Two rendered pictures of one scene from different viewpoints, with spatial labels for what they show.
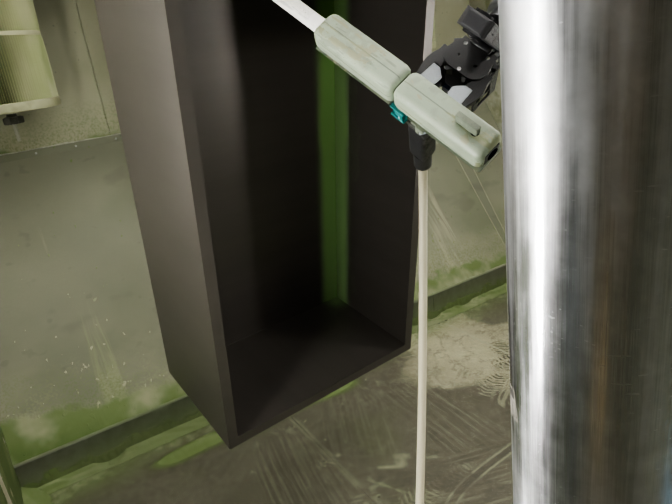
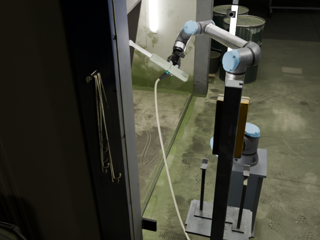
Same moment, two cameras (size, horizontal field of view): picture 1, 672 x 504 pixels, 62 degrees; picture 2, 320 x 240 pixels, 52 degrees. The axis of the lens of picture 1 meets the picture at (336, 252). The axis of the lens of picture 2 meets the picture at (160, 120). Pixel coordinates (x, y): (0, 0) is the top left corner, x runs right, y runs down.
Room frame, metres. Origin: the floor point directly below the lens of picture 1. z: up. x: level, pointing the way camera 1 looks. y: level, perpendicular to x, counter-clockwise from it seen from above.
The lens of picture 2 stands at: (-0.65, 1.40, 2.14)
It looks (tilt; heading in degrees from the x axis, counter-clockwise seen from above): 32 degrees down; 315
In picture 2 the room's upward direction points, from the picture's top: 1 degrees counter-clockwise
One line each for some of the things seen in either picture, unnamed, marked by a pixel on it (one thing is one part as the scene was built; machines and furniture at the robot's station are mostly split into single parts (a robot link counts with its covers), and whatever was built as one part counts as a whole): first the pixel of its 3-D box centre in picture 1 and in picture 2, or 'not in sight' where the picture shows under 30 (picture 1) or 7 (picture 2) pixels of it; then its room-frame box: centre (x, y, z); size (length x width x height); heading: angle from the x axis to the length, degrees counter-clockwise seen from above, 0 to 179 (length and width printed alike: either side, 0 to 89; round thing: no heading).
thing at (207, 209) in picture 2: not in sight; (222, 194); (-0.02, 0.36, 0.95); 0.26 x 0.15 x 0.32; 29
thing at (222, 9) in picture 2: not in sight; (230, 10); (2.28, -3.08, 0.86); 0.54 x 0.54 x 0.01
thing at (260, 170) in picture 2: not in sight; (239, 191); (0.24, -0.32, 0.32); 0.31 x 0.31 x 0.64; 29
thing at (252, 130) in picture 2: not in sight; (246, 137); (0.24, -0.31, 0.83); 0.17 x 0.15 x 0.18; 69
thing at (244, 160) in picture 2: not in sight; (245, 153); (0.24, -0.32, 0.69); 0.19 x 0.19 x 0.10
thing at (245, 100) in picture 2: not in sight; (229, 127); (-0.07, 0.45, 1.42); 0.12 x 0.06 x 0.26; 29
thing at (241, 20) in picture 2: not in sight; (244, 21); (1.77, -2.67, 0.86); 0.54 x 0.54 x 0.01
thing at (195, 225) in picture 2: not in sight; (218, 221); (-0.03, 0.38, 0.78); 0.31 x 0.23 x 0.01; 29
